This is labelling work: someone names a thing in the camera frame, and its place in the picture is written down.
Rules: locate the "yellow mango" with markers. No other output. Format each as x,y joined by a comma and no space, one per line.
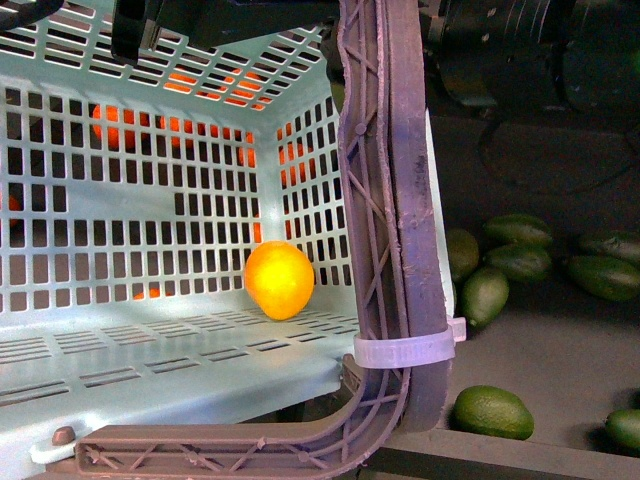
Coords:
280,279

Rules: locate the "light blue plastic basket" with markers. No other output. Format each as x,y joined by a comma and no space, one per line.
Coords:
131,199

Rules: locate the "brown basket handle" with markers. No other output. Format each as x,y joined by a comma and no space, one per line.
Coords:
391,222

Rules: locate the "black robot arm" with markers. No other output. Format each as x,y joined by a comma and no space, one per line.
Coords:
509,55

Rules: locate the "green avocado front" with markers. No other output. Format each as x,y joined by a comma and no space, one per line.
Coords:
492,411

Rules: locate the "green avocado near handle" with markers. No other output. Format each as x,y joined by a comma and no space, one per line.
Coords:
484,295

